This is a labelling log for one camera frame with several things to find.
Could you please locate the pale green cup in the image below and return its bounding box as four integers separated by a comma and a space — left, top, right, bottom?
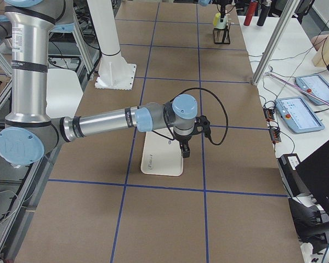
214, 17, 226, 30

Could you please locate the grabber stick tool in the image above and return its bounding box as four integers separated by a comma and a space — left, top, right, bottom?
265, 71, 329, 107

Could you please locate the near blue teach pendant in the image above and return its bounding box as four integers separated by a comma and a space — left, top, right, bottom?
275, 96, 325, 134

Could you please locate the brown paper table mat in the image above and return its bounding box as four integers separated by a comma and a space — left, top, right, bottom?
15, 1, 303, 262

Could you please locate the aluminium frame post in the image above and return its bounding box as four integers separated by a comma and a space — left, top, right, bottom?
251, 0, 302, 86

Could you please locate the cream rabbit tray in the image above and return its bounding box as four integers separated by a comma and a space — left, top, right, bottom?
140, 131, 183, 176

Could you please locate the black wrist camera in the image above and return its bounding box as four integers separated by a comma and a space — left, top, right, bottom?
192, 115, 212, 139

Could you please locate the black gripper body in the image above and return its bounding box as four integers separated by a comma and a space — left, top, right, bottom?
216, 0, 229, 13
174, 134, 192, 150

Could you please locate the far blue teach pendant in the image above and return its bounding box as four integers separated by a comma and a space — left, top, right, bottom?
295, 75, 329, 105

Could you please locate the black bottle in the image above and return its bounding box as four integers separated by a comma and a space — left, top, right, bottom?
257, 0, 272, 27

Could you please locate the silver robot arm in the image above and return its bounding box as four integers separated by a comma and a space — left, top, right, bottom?
197, 0, 229, 23
0, 1, 202, 165

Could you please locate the black laptop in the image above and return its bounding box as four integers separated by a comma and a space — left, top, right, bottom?
296, 140, 329, 216

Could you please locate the red bottle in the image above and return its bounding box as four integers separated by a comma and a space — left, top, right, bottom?
243, 0, 258, 26

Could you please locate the white plastic chair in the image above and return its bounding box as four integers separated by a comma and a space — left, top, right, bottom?
46, 68, 83, 118

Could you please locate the blue teach pendant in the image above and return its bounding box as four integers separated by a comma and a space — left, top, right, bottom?
295, 75, 329, 105
275, 96, 325, 134

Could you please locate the black box on desk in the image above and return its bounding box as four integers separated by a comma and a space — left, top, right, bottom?
277, 153, 310, 197

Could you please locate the black wire cup rack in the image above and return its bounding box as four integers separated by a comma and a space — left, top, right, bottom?
213, 16, 231, 44

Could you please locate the yellow cup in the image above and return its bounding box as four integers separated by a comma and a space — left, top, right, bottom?
213, 13, 221, 27

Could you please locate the white central pillar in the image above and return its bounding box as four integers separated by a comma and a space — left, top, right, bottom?
87, 0, 137, 90

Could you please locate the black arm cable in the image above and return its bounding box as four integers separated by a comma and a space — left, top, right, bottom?
153, 88, 230, 145

